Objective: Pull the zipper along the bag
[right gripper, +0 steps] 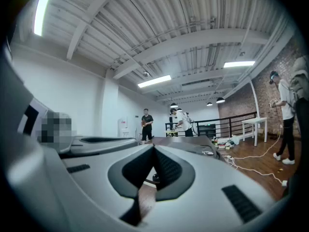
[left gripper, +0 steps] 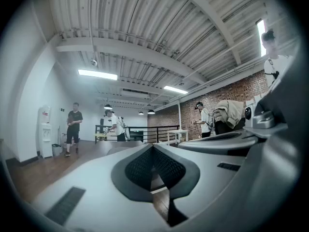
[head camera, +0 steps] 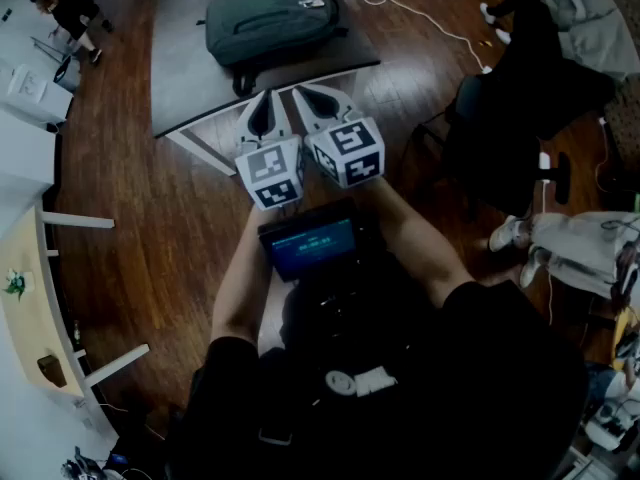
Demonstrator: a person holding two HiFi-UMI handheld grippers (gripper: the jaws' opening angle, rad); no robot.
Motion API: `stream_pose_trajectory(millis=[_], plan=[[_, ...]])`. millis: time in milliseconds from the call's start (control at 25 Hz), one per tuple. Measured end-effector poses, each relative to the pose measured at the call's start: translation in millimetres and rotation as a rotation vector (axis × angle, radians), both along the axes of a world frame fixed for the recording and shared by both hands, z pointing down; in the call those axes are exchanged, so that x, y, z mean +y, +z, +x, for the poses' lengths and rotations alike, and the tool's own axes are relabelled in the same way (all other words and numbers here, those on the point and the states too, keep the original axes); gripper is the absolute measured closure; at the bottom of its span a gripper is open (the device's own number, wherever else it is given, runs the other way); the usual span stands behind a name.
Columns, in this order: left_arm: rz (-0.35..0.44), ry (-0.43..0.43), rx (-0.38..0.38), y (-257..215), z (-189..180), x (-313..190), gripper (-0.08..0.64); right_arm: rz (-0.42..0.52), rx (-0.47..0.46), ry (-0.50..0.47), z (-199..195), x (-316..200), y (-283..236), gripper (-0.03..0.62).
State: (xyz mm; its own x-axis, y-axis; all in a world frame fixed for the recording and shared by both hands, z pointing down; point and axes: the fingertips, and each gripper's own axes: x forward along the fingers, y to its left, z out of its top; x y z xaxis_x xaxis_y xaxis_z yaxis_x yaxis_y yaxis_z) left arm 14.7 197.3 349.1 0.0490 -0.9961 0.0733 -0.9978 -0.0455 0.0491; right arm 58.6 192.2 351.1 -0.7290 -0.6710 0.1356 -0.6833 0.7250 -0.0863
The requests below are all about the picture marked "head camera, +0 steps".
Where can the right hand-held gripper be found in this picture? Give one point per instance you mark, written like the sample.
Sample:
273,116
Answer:
350,148

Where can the small green bottle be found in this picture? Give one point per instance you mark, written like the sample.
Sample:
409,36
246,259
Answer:
77,332

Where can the person's left forearm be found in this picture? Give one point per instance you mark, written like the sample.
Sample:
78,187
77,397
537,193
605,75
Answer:
240,278

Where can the white water dispenser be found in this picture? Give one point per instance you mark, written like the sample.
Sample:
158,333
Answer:
35,95

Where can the person's black t-shirt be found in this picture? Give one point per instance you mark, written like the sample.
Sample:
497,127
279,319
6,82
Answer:
450,393

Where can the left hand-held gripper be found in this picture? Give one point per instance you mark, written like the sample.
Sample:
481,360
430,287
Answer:
270,165

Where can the black fabric heap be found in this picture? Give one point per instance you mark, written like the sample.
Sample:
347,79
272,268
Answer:
550,88

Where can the person's right forearm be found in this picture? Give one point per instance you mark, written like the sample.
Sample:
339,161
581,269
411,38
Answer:
415,238

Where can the small brown box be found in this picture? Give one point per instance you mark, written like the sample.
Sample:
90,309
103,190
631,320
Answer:
52,370

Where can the white flower bouquet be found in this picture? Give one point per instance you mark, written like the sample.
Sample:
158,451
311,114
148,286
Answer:
17,283

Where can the black office chair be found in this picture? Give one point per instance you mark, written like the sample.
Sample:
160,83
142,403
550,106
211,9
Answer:
500,168

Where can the grey backpack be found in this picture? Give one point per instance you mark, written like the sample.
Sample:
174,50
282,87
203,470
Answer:
270,23

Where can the grey fabric heap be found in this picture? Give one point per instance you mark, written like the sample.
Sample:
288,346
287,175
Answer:
595,28

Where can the thin metal pole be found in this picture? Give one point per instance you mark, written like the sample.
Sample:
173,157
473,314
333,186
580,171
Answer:
47,50

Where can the light wooden white-legged table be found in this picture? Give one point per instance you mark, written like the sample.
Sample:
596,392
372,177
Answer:
30,328

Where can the small picture card tag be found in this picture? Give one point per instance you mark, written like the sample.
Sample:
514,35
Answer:
311,3

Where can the white waste bin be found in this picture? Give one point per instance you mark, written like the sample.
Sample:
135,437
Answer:
67,75

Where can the white power strip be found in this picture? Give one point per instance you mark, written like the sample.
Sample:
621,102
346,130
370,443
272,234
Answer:
486,70

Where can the chest-mounted tablet screen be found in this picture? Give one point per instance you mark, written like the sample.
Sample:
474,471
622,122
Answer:
312,243

